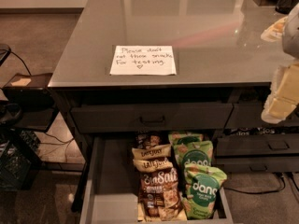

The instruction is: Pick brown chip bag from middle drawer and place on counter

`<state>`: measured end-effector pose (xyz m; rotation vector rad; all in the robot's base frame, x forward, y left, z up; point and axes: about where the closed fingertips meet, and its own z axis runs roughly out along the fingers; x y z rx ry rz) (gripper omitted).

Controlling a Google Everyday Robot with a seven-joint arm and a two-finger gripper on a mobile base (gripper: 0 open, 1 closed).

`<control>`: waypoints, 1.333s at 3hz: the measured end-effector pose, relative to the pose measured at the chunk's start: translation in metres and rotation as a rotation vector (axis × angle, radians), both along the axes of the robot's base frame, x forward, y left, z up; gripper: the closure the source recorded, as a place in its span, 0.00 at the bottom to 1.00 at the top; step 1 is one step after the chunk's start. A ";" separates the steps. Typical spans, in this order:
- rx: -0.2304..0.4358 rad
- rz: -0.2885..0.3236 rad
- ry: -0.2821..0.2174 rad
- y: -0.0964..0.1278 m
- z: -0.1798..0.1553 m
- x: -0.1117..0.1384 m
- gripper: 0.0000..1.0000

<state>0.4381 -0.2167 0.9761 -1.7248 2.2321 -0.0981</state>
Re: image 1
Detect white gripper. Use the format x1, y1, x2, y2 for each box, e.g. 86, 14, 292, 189
261, 63, 299, 124

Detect brown sea salt chip bag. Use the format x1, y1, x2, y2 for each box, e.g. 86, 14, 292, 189
139, 168, 182, 212

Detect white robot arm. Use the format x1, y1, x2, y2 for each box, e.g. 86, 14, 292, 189
261, 5, 299, 124

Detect top right drawer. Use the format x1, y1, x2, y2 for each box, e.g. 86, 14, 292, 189
225, 102, 299, 129

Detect right middle drawer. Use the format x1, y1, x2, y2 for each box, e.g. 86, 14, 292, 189
216, 134, 299, 157

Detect right bottom drawer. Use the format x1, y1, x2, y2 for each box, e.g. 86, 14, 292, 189
214, 156, 299, 173

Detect closed top left drawer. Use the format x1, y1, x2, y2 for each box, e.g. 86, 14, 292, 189
71, 103, 233, 133

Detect middle green dang chip bag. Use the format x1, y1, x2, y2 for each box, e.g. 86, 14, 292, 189
173, 141, 213, 169

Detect green dang chip bag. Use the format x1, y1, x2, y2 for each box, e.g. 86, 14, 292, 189
168, 131, 204, 145
182, 163, 227, 219
173, 141, 213, 169

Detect rear green dang chip bag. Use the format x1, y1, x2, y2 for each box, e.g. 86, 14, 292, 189
168, 131, 204, 145

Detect front green dang chip bag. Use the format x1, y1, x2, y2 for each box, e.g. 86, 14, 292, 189
182, 163, 227, 219

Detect rear yellow Late July bag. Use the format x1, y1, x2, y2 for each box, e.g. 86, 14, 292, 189
132, 144, 171, 160

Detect yellow late july bag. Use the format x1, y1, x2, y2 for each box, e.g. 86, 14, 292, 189
132, 144, 171, 160
134, 158, 173, 173

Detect front yellow Late July bag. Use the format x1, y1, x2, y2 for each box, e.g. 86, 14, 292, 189
134, 158, 173, 173

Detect dark brown rear snack bag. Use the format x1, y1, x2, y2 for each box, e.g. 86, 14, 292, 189
136, 133, 162, 149

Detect yellow bag at drawer front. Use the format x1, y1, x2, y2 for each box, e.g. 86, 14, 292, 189
137, 203, 187, 222

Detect open grey middle drawer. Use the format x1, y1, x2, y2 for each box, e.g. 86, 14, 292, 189
79, 137, 234, 224

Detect white handwritten paper note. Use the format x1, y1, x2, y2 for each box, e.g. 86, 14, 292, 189
110, 46, 177, 76

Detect black side cart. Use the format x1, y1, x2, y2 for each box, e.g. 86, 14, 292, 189
3, 73, 58, 133

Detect black plastic crate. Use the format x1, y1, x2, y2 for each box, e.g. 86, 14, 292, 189
0, 130, 41, 191

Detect black floor cable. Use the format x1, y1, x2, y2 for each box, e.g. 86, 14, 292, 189
223, 172, 287, 195

